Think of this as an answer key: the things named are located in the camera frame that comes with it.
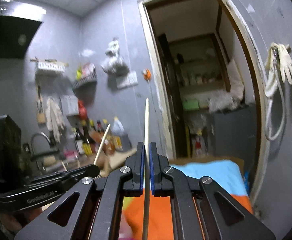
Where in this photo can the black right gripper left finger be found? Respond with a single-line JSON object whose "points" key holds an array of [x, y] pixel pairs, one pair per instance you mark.
{"points": [[134, 186]]}

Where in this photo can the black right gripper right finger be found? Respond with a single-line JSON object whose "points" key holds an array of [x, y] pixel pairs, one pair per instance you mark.
{"points": [[160, 186]]}

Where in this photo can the wooden chopstick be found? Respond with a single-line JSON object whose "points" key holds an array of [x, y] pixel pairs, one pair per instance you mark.
{"points": [[146, 173], [101, 144]]}

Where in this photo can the chrome sink faucet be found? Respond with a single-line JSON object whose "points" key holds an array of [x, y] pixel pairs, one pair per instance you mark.
{"points": [[41, 146]]}

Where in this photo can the clear plastic jug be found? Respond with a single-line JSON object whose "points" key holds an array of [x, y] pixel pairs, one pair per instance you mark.
{"points": [[117, 127]]}

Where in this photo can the dark soy sauce bottle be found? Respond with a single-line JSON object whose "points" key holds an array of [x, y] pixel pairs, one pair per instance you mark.
{"points": [[79, 139]]}

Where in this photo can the multicolour striped cloth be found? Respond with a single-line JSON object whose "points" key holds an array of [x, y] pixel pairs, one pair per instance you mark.
{"points": [[225, 172]]}

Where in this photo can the hanging beige rag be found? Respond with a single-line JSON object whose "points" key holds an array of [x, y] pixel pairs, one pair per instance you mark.
{"points": [[54, 119]]}

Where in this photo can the green box on shelf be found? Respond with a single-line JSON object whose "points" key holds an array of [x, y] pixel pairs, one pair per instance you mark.
{"points": [[190, 105]]}

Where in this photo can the grey cabinet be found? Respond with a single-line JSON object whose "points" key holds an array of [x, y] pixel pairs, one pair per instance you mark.
{"points": [[235, 133]]}

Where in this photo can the white rubber glove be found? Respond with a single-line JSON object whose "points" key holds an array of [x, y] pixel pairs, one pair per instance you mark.
{"points": [[279, 62]]}

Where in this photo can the orange wall hook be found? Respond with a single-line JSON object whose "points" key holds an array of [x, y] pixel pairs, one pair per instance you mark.
{"points": [[147, 75]]}

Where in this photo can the wire wall shelf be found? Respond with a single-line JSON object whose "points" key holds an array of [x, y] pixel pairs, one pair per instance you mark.
{"points": [[84, 75]]}

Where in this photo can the white wall rack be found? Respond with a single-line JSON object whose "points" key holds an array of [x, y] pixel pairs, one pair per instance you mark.
{"points": [[49, 67]]}

